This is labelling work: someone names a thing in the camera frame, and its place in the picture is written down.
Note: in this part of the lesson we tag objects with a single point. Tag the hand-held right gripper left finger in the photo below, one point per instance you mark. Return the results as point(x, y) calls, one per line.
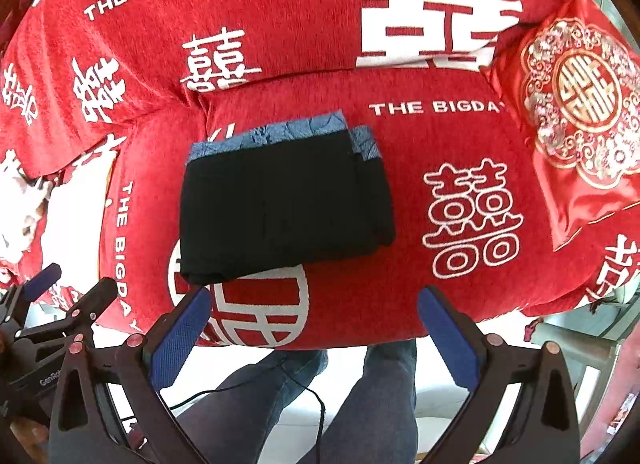
point(182, 334)

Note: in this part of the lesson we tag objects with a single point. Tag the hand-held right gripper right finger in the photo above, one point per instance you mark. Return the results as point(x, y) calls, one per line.
point(445, 334)

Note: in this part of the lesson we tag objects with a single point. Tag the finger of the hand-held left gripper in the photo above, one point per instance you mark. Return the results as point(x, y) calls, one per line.
point(42, 280)
point(97, 296)

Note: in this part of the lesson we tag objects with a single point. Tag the black pants with blue waistband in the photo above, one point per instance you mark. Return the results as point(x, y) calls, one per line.
point(280, 204)

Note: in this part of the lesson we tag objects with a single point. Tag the person's right leg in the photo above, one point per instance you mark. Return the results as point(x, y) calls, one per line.
point(375, 394)

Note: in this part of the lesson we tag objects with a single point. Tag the person's leg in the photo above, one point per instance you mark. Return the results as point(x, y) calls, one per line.
point(375, 394)
point(250, 404)

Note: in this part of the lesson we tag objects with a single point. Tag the person's left leg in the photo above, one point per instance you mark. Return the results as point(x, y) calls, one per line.
point(250, 404)

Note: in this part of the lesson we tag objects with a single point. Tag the metal side table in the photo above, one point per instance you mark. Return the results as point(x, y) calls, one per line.
point(595, 344)

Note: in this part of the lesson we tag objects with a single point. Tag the red embroidered pillow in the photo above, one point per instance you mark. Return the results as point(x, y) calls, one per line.
point(575, 109)

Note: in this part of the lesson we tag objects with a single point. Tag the red printed sofa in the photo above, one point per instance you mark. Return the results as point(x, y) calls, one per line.
point(300, 4)

